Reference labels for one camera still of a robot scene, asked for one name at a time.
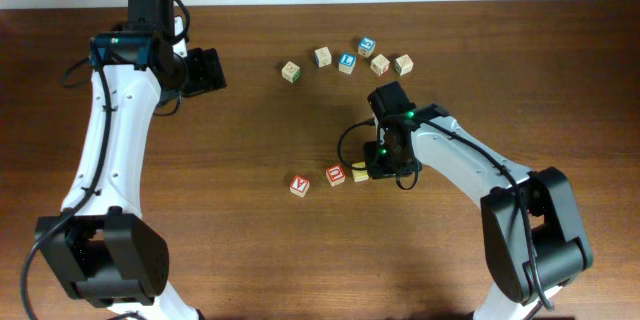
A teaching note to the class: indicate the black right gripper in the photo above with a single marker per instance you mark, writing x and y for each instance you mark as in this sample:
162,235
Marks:
373,165

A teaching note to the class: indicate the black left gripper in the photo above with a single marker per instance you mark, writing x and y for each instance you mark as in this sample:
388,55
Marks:
206,71

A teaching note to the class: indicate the yellow wooden block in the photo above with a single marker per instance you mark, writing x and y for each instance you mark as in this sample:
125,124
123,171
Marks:
359,172

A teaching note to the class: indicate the red letter U block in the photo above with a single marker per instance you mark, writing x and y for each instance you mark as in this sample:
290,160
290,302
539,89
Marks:
335,175

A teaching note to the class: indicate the red letter A block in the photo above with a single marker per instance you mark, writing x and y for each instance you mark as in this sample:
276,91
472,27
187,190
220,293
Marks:
299,186

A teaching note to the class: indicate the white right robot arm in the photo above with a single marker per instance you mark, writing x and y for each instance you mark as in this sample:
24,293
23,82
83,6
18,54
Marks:
535,242

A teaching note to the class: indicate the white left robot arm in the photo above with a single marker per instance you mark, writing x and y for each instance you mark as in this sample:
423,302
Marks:
98,247

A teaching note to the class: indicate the natural block green print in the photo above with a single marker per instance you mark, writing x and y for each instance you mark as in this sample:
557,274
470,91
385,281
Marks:
291,72

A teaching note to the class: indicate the natural block red print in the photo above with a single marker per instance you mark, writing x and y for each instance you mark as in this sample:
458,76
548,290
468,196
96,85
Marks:
379,64

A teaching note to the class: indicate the blue letter H block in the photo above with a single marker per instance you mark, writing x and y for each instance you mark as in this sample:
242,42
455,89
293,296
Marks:
347,62

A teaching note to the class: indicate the natural block grey print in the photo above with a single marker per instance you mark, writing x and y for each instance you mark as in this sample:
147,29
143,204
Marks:
322,57

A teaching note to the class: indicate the blue number five block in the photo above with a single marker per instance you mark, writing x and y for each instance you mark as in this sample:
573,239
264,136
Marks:
366,47

